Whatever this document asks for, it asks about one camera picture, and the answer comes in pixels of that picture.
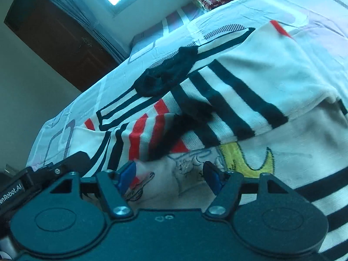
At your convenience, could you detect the grey curtain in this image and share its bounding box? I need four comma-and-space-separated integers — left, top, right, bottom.
26, 0, 129, 64

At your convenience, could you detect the striped pillow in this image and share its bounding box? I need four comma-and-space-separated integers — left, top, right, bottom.
130, 4, 207, 58

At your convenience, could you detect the white patterned bed sheet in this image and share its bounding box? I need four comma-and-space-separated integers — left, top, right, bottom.
26, 0, 348, 169

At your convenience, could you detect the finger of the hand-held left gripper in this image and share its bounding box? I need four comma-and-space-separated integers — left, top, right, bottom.
26, 151, 91, 181

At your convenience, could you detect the white striped cartoon sweater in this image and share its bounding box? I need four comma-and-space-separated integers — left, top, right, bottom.
72, 20, 348, 261

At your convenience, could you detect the black small cloth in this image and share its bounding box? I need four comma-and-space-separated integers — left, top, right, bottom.
134, 46, 199, 98

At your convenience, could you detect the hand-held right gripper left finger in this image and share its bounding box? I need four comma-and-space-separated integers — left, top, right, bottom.
49, 161, 136, 219

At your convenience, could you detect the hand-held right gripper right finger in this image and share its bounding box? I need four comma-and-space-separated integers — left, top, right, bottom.
202, 161, 298, 219

